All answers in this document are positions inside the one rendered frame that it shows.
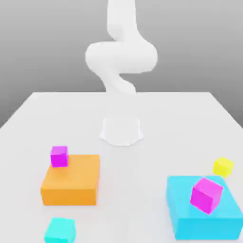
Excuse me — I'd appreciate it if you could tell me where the small magenta cube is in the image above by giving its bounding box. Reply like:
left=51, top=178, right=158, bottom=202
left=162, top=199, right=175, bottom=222
left=50, top=145, right=69, bottom=168

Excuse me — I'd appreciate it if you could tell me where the small yellow cube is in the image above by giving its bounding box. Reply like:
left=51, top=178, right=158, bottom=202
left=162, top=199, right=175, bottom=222
left=212, top=157, right=234, bottom=178

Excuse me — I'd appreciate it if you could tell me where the small pink cube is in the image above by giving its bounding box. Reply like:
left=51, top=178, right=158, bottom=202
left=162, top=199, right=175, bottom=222
left=189, top=177, right=224, bottom=215

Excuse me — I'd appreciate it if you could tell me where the small turquoise cube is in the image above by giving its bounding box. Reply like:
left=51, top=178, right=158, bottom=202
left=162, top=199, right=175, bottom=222
left=44, top=217, right=76, bottom=243

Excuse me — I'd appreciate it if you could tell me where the large orange box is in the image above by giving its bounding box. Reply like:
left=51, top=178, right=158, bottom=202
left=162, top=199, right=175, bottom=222
left=40, top=154, right=101, bottom=206

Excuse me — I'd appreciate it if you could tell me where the large cyan box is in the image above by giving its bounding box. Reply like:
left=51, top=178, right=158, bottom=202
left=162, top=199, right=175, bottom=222
left=166, top=175, right=243, bottom=241

